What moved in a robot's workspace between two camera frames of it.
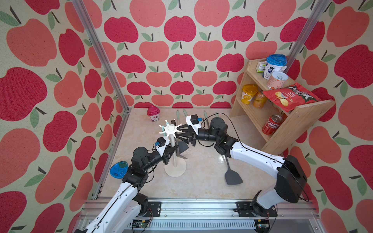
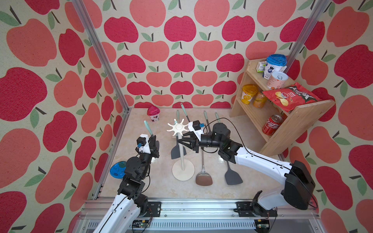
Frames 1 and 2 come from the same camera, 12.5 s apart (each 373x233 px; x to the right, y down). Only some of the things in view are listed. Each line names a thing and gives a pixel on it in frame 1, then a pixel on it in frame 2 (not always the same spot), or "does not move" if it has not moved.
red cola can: x=271 y=124 does not move
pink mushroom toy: x=153 y=112 does not move
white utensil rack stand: x=173 y=169 to x=182 y=170
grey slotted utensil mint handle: x=230 y=176 does not move
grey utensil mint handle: x=205 y=114 does not move
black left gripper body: x=165 y=158 to x=153 y=153
